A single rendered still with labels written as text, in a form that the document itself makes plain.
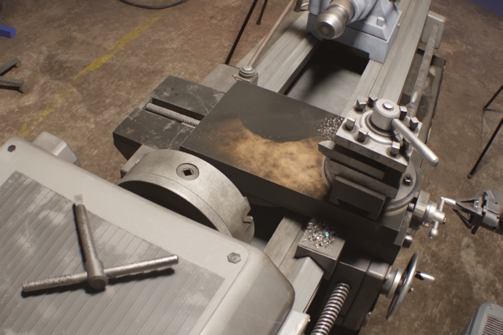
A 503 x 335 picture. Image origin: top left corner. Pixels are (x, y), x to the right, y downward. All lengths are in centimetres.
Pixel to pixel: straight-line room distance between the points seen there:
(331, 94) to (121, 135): 79
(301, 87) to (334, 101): 12
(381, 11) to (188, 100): 79
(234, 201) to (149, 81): 231
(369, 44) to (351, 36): 7
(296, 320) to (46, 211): 35
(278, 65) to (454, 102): 192
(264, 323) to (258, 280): 5
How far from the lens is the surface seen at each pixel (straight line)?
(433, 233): 143
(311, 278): 130
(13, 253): 70
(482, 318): 215
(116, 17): 394
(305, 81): 203
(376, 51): 203
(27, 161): 81
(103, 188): 75
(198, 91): 167
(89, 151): 281
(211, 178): 95
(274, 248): 134
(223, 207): 94
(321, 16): 164
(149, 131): 154
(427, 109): 268
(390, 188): 121
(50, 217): 72
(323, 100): 197
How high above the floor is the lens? 187
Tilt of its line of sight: 44 degrees down
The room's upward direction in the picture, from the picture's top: 7 degrees clockwise
